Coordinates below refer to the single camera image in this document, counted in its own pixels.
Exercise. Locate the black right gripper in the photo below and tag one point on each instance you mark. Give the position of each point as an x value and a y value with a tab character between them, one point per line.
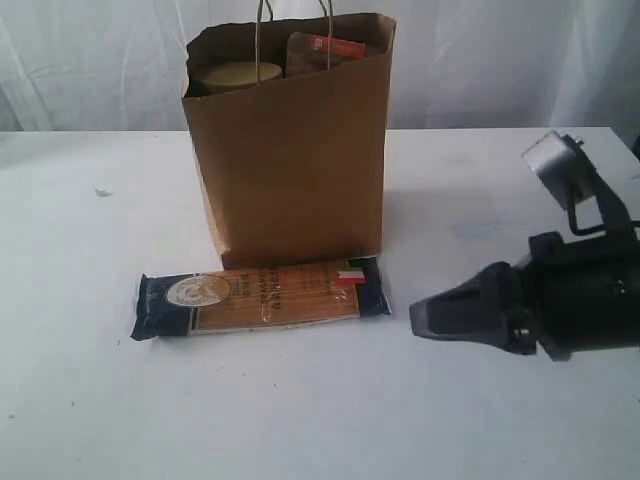
583	296

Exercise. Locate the spaghetti packet blue orange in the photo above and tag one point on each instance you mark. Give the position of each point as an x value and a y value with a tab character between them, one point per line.
250	299

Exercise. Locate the brown paper pouch orange label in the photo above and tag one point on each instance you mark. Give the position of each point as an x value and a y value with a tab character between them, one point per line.
310	53

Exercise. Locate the clear jar gold lid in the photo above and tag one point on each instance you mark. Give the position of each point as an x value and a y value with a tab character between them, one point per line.
233	76

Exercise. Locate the brown paper bag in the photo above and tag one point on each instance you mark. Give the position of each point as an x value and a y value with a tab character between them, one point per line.
292	170

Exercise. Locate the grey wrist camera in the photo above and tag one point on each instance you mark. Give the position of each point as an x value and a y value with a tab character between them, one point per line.
562	166

